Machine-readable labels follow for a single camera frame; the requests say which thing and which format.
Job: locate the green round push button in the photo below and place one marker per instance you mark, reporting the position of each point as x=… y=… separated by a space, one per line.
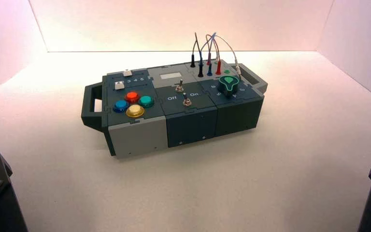
x=146 y=101

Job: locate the blue round push button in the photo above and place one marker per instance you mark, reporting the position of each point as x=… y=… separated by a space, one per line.
x=120 y=105

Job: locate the green and black rotary knob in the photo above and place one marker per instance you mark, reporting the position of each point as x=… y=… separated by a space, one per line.
x=228 y=85

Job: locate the white rectangular display window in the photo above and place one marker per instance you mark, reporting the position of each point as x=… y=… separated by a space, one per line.
x=170 y=76

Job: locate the red round push button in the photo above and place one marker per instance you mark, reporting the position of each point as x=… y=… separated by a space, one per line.
x=132 y=96

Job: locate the grey and teal control box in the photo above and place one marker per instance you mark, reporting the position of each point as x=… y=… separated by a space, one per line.
x=188 y=121

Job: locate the white slider knob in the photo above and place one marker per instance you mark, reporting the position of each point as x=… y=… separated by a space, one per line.
x=119 y=85
x=127 y=72

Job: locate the metal toggle switch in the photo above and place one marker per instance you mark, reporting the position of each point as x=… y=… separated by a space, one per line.
x=178 y=86
x=186 y=101

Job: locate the yellow round push button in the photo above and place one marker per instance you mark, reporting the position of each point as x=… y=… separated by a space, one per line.
x=135 y=111

